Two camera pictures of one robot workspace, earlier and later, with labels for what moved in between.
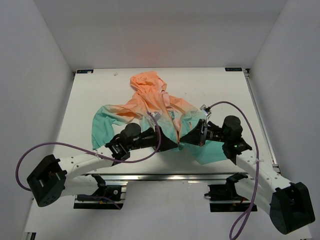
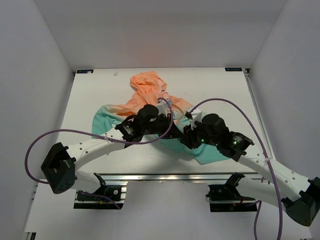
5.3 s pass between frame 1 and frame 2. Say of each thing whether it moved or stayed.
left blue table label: stayed
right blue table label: stayed
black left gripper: moved
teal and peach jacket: stayed
